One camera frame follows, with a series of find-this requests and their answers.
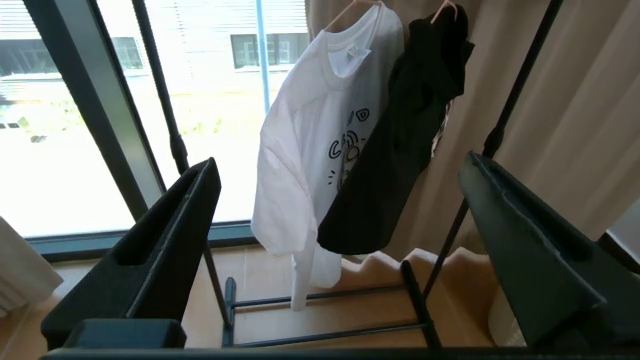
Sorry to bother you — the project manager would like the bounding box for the black clothes rack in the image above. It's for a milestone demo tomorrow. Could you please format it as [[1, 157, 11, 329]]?
[[130, 0, 565, 350]]

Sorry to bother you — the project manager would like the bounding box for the black garment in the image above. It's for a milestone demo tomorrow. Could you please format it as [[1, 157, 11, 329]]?
[[317, 4, 476, 256]]

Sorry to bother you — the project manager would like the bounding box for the white printed t-shirt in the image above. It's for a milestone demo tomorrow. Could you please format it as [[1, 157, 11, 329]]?
[[250, 2, 405, 312]]

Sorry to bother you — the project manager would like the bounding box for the beige curtain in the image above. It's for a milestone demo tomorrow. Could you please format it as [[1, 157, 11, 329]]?
[[0, 214, 64, 319], [304, 0, 640, 301]]

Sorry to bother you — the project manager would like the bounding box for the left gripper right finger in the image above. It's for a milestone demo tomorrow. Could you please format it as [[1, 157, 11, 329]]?
[[457, 151, 640, 349]]

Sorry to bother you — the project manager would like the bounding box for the white laundry basket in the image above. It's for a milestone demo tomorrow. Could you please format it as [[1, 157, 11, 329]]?
[[487, 287, 527, 347]]

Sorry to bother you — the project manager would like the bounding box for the window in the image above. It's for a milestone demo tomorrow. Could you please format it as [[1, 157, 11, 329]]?
[[0, 0, 311, 261]]

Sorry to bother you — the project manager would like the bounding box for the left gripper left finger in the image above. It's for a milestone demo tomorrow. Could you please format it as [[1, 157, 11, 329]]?
[[39, 157, 222, 350]]

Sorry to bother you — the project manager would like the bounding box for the pink clothes hanger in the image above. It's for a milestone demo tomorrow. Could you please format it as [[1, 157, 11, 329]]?
[[429, 0, 459, 25], [324, 0, 384, 32]]

